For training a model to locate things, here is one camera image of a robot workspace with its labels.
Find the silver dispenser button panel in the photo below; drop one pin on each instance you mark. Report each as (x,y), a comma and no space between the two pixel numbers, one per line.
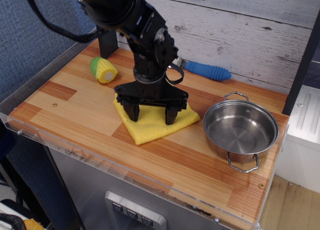
(126,214)

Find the black vertical post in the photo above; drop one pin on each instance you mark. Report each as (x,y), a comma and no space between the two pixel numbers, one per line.
(108,44)
(303,67)

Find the yellow towel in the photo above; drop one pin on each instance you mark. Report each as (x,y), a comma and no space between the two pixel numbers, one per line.
(151,123)

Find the clear acrylic table guard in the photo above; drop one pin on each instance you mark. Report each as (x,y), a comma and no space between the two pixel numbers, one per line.
(158,178)

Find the black vertical post right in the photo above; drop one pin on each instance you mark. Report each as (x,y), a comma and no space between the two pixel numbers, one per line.
(303,67)

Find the yellow toy on floor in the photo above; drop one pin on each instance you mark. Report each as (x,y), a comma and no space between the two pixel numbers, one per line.
(31,224)

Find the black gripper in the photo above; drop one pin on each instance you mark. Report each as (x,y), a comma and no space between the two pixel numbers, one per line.
(159,94)

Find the stainless steel pot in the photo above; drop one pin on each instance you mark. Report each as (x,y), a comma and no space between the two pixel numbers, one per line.
(240,131)

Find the blue handled metal fork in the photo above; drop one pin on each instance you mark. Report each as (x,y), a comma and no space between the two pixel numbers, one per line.
(211,72)

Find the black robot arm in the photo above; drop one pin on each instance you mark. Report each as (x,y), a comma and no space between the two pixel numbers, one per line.
(153,51)

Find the black vertical post left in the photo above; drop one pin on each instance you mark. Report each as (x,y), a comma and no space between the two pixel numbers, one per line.
(108,44)

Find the toy corn cob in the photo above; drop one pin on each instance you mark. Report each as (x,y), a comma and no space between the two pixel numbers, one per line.
(103,70)

